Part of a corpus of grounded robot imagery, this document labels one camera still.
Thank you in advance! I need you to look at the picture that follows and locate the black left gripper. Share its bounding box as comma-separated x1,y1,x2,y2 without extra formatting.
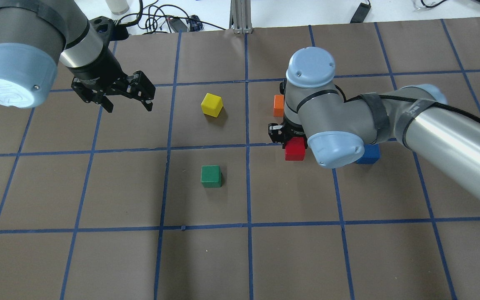
70,45,156,113

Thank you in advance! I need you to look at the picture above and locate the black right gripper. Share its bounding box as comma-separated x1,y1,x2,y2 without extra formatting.
268,79,307,149

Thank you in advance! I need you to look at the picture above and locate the red wooden block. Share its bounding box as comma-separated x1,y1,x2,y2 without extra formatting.
284,137,306,161

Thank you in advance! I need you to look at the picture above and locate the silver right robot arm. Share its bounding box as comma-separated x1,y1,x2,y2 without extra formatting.
268,46,480,200

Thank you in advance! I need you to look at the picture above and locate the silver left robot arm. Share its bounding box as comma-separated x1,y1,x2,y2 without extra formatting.
0,0,156,113

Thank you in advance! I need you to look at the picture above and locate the orange wooden block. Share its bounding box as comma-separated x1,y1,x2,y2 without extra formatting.
273,95,285,118

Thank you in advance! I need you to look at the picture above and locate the yellow wooden block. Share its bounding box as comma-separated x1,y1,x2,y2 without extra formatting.
200,93,223,118

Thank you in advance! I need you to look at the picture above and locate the green wooden block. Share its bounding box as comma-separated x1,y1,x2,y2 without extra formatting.
200,165,222,188

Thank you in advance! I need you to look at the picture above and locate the blue wooden block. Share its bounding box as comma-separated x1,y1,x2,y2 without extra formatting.
355,145,381,165

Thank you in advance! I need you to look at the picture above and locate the white cylinder bottle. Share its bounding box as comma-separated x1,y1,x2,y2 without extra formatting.
105,0,130,16

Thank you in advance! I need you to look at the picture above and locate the black power adapter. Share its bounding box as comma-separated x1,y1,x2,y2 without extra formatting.
349,2,371,23

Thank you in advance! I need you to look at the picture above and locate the black cable bundle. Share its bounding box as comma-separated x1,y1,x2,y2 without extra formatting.
115,0,224,34

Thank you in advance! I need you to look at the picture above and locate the aluminium frame post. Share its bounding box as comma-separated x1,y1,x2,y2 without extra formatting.
229,0,253,34

